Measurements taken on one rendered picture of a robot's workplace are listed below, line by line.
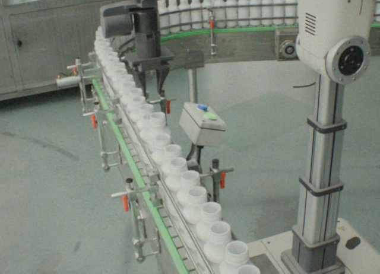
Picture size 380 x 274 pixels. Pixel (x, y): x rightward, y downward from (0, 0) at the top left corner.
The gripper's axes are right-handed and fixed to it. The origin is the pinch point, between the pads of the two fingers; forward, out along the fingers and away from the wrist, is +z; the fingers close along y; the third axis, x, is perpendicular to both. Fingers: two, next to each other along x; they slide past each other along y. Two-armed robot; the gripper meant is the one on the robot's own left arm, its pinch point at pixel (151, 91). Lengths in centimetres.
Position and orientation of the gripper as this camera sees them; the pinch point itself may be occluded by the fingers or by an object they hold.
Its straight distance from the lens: 116.6
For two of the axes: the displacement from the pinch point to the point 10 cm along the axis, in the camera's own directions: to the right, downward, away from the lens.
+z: 0.4, 8.8, 4.7
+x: -3.2, -4.3, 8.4
